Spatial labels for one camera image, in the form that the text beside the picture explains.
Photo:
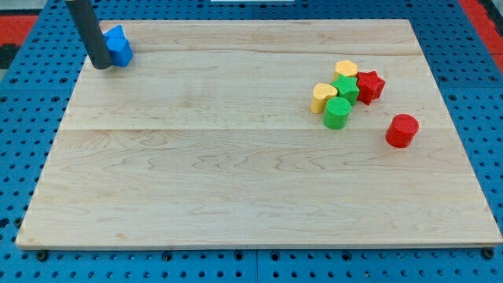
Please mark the blue pentagon block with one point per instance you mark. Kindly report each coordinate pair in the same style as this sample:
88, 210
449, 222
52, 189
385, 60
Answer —
120, 51

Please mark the red cylinder block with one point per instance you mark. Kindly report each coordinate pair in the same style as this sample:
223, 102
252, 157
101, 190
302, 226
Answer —
402, 130

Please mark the green cylinder block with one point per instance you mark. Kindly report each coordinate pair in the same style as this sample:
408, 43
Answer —
337, 110

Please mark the light wooden board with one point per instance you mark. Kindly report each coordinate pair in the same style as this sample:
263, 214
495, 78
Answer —
206, 140

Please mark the green star block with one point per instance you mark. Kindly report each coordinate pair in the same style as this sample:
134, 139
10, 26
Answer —
347, 88

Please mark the blue triangle block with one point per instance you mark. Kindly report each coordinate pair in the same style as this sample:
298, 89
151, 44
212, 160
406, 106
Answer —
115, 32

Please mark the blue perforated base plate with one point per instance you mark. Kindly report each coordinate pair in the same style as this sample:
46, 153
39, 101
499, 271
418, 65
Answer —
36, 89

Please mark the yellow pentagon block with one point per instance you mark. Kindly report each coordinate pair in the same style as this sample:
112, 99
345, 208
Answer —
346, 68

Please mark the dark grey cylindrical robot stick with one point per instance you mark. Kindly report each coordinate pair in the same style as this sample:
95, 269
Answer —
87, 25

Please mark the red star block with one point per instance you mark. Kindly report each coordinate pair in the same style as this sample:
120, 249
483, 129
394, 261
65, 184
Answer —
370, 86

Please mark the yellow heart block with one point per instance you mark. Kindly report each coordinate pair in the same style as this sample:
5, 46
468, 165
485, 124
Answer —
322, 92

